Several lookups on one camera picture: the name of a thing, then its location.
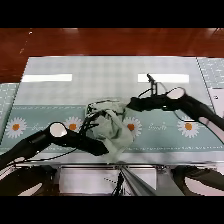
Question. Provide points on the pale green T-shirt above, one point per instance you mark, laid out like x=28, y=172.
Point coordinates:
x=115, y=131

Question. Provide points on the silver frame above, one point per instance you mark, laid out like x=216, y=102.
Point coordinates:
x=140, y=185

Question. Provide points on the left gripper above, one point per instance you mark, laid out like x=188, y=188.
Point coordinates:
x=96, y=146

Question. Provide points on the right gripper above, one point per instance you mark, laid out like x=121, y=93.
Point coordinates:
x=146, y=103

